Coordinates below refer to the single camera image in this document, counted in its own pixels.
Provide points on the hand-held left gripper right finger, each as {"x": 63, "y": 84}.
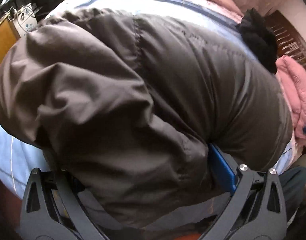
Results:
{"x": 223, "y": 167}

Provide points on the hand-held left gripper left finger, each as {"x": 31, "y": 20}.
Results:
{"x": 65, "y": 192}

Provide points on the brown puffer jacket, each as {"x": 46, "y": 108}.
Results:
{"x": 118, "y": 92}

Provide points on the pink folded quilt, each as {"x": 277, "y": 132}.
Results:
{"x": 297, "y": 87}

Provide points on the person's leg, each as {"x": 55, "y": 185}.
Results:
{"x": 292, "y": 185}

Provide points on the wooden bed headboard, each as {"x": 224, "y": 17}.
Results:
{"x": 290, "y": 40}

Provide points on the black garment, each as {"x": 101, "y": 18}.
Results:
{"x": 257, "y": 37}

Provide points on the yellow wooden cabinet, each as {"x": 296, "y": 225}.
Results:
{"x": 4, "y": 35}

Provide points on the white floral small cabinet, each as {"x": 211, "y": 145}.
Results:
{"x": 25, "y": 22}

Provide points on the printed bed sheet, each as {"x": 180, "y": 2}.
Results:
{"x": 148, "y": 0}

